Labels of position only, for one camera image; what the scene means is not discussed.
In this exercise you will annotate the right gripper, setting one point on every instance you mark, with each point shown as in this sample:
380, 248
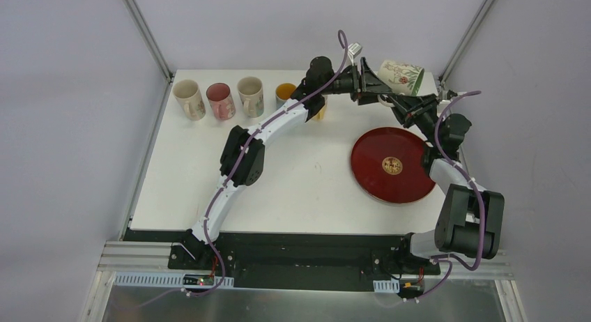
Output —
416, 107

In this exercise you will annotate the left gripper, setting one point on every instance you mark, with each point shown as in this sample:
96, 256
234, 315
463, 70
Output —
364, 81

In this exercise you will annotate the yellow mug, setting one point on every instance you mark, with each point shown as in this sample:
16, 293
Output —
320, 115

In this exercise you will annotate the blue mug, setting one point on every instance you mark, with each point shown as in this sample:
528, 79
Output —
283, 93

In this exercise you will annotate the cream green mug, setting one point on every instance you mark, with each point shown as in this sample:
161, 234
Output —
250, 90

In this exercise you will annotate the pink mug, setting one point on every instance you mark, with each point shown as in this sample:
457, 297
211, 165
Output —
221, 101

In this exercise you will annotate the cream floral mug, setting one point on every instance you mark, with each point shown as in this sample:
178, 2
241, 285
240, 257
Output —
187, 94

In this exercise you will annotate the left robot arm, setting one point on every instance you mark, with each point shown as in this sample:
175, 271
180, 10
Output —
243, 156

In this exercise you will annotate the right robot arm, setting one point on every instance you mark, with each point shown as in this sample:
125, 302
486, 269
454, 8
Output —
469, 225

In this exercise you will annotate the red round tray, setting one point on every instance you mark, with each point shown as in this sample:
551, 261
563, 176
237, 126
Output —
387, 164

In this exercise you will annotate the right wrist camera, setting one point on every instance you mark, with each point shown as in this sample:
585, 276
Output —
445, 96

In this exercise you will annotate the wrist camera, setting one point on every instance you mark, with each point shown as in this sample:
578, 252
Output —
445, 96
353, 52

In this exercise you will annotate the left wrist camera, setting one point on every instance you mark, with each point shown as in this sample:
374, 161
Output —
353, 52

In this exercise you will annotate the right aluminium frame post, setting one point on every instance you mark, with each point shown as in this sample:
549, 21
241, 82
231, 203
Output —
466, 39

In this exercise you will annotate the aluminium frame post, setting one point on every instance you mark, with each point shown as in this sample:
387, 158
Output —
466, 39
149, 39

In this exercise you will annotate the right white cable duct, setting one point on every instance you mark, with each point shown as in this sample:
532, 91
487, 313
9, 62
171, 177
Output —
386, 286

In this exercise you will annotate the white cable duct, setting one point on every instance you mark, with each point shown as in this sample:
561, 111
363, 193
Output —
386, 286
198, 281

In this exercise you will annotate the left aluminium frame post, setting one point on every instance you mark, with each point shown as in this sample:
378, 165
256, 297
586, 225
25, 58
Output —
149, 39

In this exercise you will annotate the left white cable duct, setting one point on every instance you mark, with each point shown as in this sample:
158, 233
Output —
198, 281

